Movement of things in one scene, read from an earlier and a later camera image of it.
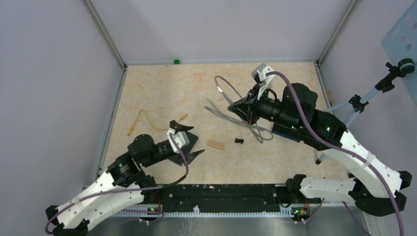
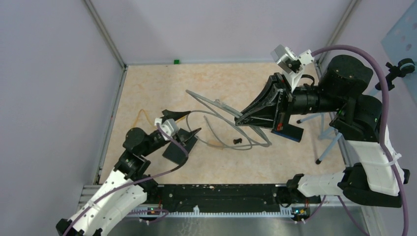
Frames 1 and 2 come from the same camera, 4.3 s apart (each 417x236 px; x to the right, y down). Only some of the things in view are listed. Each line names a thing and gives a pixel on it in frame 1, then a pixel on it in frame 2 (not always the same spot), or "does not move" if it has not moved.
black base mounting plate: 190,196 does not move
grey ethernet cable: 262,133 → 225,120
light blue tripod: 356,104 does not move
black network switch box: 178,158 does not move
